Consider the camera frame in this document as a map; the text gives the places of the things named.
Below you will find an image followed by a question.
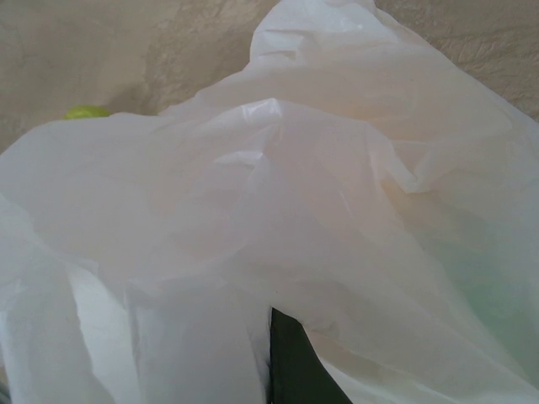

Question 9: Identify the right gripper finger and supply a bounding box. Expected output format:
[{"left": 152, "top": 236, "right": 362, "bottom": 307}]
[{"left": 268, "top": 306, "right": 353, "bottom": 404}]

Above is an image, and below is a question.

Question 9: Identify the white plastic bag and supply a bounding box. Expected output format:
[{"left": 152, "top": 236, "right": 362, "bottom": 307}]
[{"left": 0, "top": 0, "right": 539, "bottom": 404}]

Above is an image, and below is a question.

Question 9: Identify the green guava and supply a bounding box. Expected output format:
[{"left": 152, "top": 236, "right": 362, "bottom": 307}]
[{"left": 63, "top": 104, "right": 111, "bottom": 121}]

